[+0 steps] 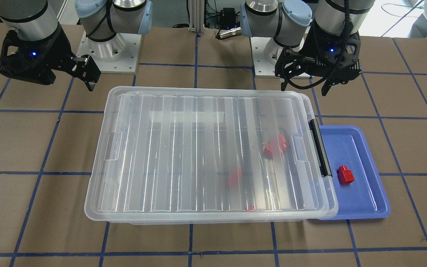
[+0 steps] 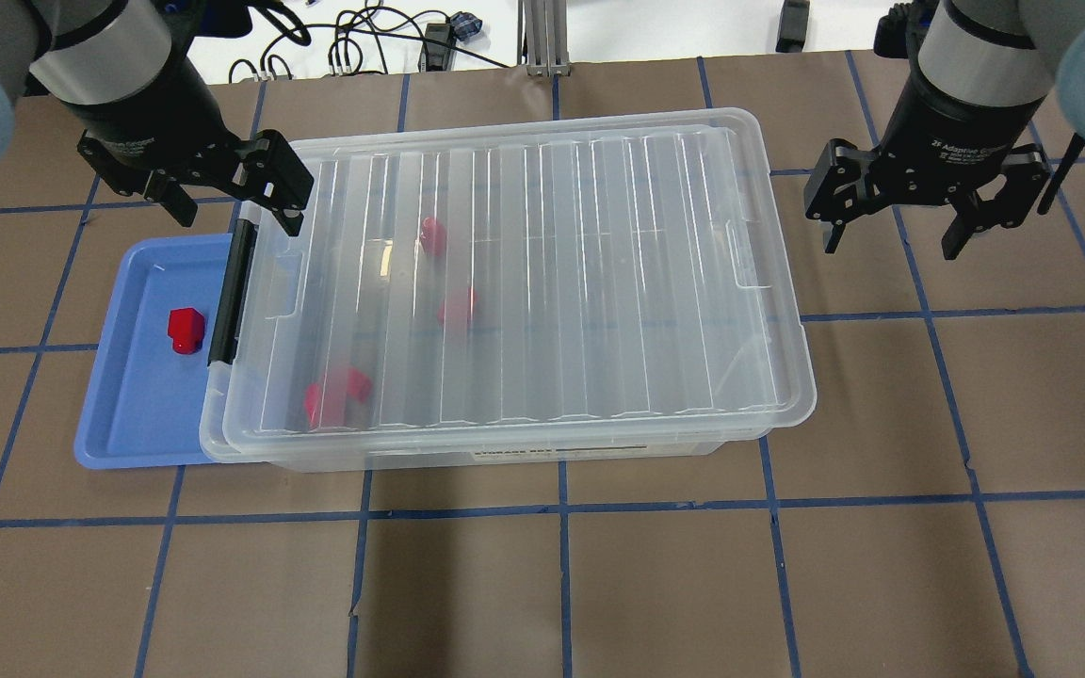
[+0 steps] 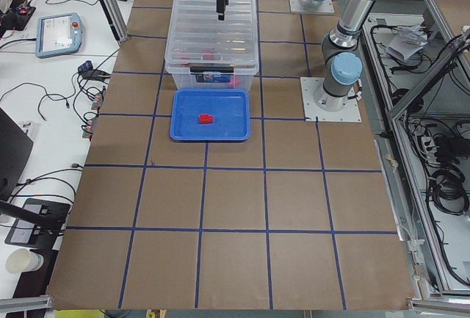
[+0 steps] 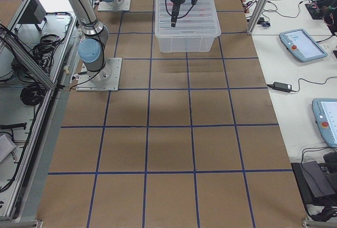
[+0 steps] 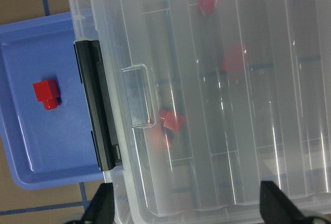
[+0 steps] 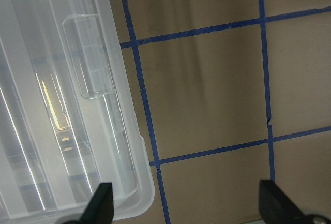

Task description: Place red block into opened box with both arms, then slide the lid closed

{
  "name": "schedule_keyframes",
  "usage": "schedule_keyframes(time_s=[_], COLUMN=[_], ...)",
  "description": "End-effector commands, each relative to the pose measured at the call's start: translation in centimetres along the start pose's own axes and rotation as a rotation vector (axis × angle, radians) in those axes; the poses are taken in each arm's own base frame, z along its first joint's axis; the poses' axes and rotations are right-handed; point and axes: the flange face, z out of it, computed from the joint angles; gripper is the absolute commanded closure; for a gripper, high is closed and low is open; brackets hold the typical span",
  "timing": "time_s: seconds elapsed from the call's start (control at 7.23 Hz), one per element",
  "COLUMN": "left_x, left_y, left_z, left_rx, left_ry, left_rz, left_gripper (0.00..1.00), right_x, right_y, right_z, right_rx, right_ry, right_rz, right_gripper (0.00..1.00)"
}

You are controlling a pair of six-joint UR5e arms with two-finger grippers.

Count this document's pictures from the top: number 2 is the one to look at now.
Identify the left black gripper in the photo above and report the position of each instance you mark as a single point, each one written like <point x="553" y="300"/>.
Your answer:
<point x="149" y="111"/>

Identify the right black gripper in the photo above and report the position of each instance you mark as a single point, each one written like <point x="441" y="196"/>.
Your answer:
<point x="940" y="132"/>

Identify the clear plastic box lid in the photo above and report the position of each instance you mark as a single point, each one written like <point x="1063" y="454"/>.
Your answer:
<point x="700" y="169"/>

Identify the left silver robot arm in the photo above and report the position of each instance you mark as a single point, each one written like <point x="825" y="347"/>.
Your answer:
<point x="90" y="52"/>

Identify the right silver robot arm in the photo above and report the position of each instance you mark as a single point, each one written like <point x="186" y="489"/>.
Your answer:
<point x="999" y="54"/>

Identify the clear plastic storage box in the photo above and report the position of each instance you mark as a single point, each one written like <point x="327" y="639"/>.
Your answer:
<point x="614" y="342"/>

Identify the blue plastic tray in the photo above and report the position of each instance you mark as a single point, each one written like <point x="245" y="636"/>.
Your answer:
<point x="144" y="400"/>

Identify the black box latch handle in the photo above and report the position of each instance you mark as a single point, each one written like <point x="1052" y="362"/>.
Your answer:
<point x="224" y="341"/>

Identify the aluminium frame post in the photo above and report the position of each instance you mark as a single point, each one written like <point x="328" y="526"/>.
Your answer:
<point x="543" y="30"/>

